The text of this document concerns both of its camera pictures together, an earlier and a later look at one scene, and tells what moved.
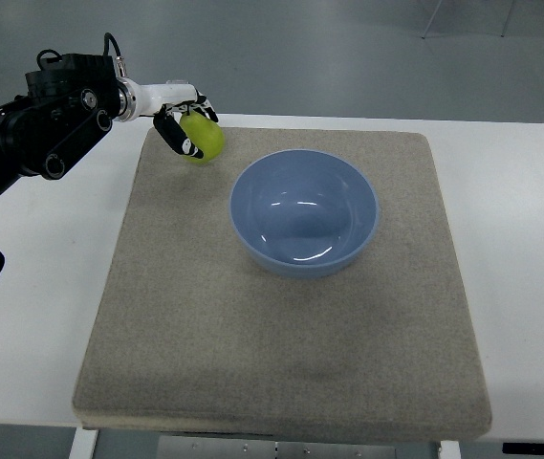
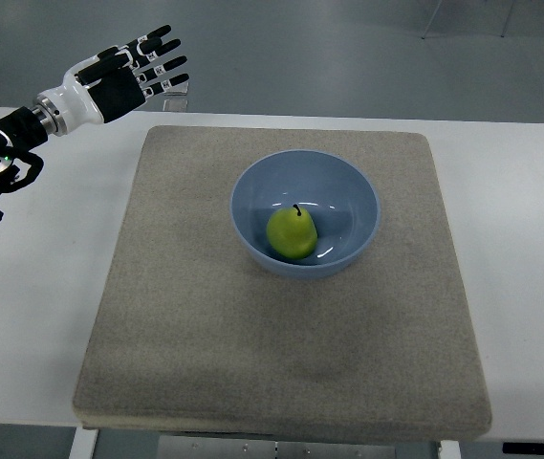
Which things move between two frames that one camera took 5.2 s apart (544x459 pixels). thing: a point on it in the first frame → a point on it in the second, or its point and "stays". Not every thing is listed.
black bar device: [540, 448] stays
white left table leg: [84, 443] stays
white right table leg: [449, 449] stays
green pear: [205, 135] → [292, 232]
